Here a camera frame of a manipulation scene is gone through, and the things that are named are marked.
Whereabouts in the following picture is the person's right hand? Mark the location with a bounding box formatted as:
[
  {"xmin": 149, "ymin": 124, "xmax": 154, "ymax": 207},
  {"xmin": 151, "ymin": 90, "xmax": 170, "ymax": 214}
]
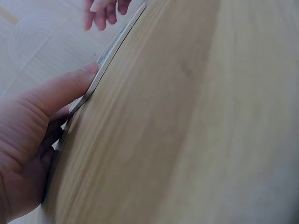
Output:
[{"xmin": 83, "ymin": 0, "xmax": 131, "ymax": 31}]

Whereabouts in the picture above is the person's left hand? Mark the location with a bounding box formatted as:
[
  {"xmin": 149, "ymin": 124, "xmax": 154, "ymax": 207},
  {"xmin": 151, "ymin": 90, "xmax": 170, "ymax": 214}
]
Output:
[{"xmin": 0, "ymin": 62, "xmax": 99, "ymax": 224}]

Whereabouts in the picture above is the thin white board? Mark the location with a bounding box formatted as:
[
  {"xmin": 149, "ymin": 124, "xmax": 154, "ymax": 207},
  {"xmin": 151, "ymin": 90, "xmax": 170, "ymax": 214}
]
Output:
[{"xmin": 45, "ymin": 1, "xmax": 148, "ymax": 201}]

